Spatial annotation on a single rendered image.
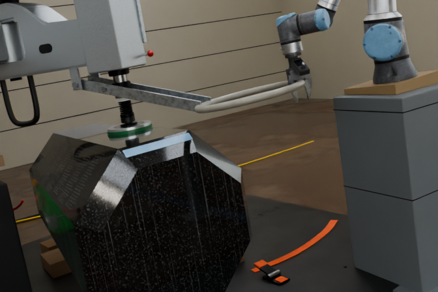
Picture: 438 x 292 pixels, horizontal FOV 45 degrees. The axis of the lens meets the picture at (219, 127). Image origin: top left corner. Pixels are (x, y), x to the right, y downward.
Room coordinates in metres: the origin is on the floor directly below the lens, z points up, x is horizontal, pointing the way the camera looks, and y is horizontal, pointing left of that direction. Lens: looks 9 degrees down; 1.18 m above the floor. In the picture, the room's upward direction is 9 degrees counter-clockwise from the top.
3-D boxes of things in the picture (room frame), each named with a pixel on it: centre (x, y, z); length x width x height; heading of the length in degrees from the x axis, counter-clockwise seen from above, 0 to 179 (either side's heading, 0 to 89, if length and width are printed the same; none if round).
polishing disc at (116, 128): (2.56, 0.43, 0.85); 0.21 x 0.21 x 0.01
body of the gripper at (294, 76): (2.33, -0.37, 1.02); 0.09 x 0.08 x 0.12; 4
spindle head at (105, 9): (2.59, 0.50, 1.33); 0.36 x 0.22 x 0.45; 64
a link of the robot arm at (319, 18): (2.28, -0.47, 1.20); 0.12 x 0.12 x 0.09; 66
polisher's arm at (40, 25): (2.74, 0.78, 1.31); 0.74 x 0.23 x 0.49; 64
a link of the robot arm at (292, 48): (2.32, -0.37, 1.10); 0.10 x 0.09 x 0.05; 94
